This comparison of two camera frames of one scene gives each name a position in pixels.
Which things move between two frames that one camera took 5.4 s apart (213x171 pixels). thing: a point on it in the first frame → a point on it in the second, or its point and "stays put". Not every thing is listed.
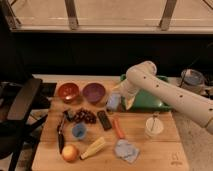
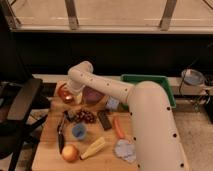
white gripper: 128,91 → 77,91
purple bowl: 94,93 stays put
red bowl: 68,92 stays put
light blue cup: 114,102 stays put
